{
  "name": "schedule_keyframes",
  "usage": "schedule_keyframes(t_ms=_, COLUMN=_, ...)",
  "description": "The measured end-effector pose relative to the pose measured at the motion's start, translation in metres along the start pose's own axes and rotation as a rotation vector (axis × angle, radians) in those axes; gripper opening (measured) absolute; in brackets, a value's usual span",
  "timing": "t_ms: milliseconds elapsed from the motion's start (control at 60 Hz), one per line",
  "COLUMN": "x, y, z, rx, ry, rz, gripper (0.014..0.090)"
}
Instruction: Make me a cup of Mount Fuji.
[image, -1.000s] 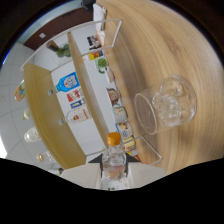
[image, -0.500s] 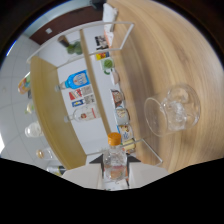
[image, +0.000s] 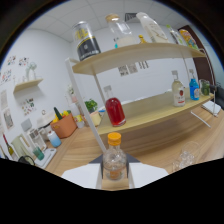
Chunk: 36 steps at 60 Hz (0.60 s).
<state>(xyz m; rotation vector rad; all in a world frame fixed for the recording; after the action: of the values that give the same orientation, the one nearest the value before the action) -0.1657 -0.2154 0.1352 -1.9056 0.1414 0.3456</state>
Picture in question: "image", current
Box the white scale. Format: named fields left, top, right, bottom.
left=33, top=148, right=58, bottom=169

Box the two-tier wooden shelf rack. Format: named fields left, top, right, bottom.
left=64, top=42, right=216, bottom=158

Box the blue liquid bottle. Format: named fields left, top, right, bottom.
left=188, top=69, right=201, bottom=101

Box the black kettle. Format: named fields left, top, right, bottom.
left=17, top=155, right=36, bottom=166

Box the clear bottle with green cap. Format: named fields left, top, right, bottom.
left=166, top=24, right=184, bottom=46

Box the wooden wall shelf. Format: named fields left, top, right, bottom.
left=13, top=78, right=44, bottom=94

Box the black and yellow bag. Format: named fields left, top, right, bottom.
left=71, top=20, right=102, bottom=62

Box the white notebook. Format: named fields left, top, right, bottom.
left=201, top=100, right=223, bottom=117

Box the clear bottle with orange cap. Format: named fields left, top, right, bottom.
left=102, top=132, right=128, bottom=182

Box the clear bottle with red label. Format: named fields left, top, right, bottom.
left=171, top=70, right=186, bottom=108

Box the orange basket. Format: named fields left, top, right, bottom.
left=49, top=113, right=78, bottom=139

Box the small green bottle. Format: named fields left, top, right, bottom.
left=199, top=79, right=212, bottom=97

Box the white milk bottle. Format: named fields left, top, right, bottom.
left=135, top=12, right=170, bottom=44

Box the blue and white cup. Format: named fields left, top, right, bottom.
left=47, top=130, right=62, bottom=148

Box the green wine bottle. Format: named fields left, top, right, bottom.
left=2, top=133, right=16, bottom=158

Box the red liquid bottle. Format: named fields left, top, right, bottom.
left=103, top=85, right=127, bottom=128

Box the green potted plant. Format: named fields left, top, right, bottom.
left=84, top=98, right=99, bottom=114

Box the brown door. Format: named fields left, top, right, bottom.
left=178, top=24, right=216, bottom=86

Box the clear glass with ice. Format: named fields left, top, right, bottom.
left=171, top=141, right=201, bottom=173

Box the green cup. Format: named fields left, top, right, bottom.
left=32, top=146, right=45, bottom=161

